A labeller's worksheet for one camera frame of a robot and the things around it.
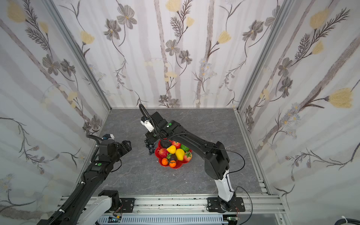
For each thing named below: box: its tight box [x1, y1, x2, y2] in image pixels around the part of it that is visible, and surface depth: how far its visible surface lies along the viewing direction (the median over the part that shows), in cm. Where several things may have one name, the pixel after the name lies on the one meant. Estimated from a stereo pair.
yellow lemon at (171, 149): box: [166, 144, 177, 155], surface depth 90 cm
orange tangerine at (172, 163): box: [169, 159, 177, 168], surface depth 84 cm
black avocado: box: [161, 140, 172, 149], surface depth 93 cm
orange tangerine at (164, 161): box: [161, 157, 169, 166], surface depth 86 cm
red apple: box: [171, 140, 182, 150], surface depth 92 cm
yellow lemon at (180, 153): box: [175, 148, 186, 162], surface depth 90 cm
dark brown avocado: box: [168, 153, 177, 162], surface depth 89 cm
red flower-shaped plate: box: [154, 140, 193, 169], surface depth 90 cm
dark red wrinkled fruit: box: [158, 148, 169, 158], surface depth 90 cm
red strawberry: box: [183, 150, 193, 163], surface depth 85 cm
